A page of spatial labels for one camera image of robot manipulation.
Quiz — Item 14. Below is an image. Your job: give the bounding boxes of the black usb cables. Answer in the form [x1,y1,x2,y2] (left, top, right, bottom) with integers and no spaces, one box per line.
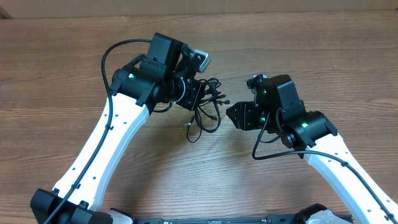
[185,77,231,144]

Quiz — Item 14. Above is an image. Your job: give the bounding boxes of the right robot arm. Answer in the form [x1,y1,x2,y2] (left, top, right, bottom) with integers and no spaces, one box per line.
[226,74,397,223]

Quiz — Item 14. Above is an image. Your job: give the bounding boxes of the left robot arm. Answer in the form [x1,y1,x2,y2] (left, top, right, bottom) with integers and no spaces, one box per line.
[30,33,211,223]

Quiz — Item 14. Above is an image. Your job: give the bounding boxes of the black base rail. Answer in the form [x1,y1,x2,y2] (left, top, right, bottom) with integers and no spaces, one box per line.
[111,203,354,224]

